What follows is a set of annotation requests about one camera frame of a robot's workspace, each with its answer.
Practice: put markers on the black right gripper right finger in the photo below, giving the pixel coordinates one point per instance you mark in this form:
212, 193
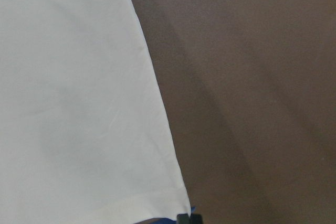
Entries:
196, 219

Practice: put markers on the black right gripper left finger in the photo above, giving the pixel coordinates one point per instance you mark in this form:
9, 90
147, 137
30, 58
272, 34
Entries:
182, 219

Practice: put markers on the cream long sleeve shirt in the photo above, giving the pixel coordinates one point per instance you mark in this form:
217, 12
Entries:
84, 131

